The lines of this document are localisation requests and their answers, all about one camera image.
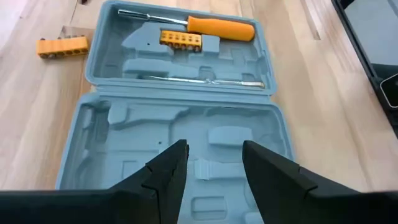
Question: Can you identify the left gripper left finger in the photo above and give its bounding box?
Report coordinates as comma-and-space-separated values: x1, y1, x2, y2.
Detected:
0, 139, 190, 224

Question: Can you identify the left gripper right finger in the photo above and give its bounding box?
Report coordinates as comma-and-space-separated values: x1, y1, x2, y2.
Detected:
242, 139, 398, 224

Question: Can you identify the grey plastic tool case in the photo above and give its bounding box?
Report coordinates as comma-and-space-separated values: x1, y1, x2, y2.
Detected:
55, 0, 295, 224

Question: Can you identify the thin metal screwdriver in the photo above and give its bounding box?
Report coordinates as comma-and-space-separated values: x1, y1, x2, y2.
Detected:
141, 74, 266, 90

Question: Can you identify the orange screwdriver bit holder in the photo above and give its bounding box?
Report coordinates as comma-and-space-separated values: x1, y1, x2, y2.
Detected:
159, 29, 203, 53
35, 34, 90, 60

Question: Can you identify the orange round object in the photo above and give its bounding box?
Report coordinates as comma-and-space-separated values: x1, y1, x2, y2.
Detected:
117, 8, 256, 43

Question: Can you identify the black aluminium table frame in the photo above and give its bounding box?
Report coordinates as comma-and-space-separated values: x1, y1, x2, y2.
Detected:
331, 0, 398, 138

